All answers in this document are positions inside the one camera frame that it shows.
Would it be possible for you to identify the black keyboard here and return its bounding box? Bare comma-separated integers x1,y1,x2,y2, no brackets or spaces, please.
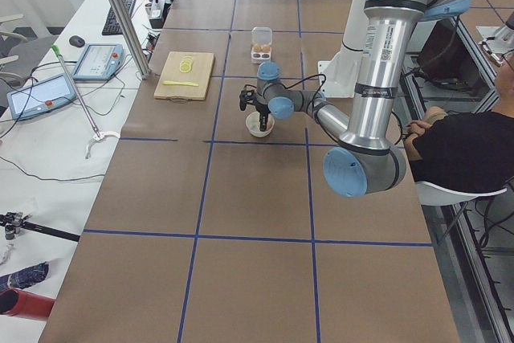
101,0,137,36

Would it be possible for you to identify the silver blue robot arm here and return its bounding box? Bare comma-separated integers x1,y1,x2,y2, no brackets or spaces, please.
252,0,471,198

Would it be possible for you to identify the white bowl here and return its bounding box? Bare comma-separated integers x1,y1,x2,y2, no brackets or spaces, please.
245,111,275,137

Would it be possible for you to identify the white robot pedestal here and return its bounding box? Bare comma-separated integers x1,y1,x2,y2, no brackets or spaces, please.
318,0,368,98

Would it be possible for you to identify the black computer mouse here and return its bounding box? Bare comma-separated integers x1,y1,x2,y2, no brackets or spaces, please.
68,35,85,47

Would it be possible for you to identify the teach pendant far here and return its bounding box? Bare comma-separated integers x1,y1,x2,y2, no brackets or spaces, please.
72,43,124,82

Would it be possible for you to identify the teach pendant near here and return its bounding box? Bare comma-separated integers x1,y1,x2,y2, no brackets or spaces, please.
7,74,76,120

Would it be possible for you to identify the red cylinder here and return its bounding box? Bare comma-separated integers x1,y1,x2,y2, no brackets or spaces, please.
1,288,55,321

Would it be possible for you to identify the blue patterned cloth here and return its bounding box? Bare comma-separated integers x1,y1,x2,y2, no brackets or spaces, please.
1,262,50,292

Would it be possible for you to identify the clear plastic egg box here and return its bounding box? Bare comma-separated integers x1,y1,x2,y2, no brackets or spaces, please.
251,27,273,64

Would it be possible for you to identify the black tripod tool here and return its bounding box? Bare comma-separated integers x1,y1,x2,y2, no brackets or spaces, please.
0,212,80,242

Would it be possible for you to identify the aluminium frame post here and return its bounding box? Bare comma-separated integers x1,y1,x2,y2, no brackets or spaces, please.
109,0,151,80

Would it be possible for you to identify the white chair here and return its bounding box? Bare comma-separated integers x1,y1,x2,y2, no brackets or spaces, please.
414,176,514,246

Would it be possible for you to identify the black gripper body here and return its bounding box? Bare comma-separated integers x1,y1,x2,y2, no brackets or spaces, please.
254,101,270,119

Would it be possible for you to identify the yellow plastic knife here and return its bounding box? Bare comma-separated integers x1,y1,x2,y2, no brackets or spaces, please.
162,80,199,87

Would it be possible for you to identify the teach pendant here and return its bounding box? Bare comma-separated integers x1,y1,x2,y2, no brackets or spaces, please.
72,43,124,82
7,74,76,120

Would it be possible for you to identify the wooden cutting board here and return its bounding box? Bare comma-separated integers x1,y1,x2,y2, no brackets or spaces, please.
153,51,214,100

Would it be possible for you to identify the seated person black shirt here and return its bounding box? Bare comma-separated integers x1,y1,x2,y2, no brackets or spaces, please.
404,51,513,193

